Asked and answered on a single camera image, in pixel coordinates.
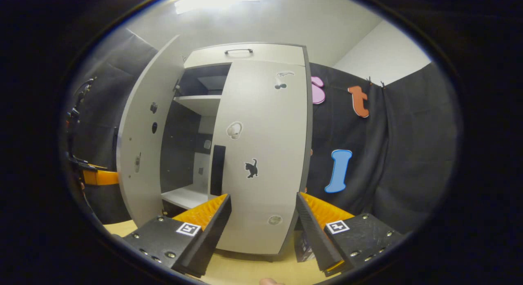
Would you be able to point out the white and grey cabinet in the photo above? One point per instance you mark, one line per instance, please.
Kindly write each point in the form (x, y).
(192, 103)

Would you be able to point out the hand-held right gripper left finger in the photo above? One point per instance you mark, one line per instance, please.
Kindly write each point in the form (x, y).
(212, 236)

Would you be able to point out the dark small box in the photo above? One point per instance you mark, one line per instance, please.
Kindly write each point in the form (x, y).
(302, 248)

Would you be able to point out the white cabinet door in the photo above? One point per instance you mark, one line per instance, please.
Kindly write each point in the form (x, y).
(265, 154)
(139, 113)

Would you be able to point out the white drawer front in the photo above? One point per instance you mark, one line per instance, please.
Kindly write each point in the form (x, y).
(278, 54)

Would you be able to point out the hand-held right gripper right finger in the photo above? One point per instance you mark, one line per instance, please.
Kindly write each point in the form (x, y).
(316, 240)

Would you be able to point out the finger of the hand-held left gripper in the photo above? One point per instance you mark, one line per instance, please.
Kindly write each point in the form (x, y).
(102, 177)

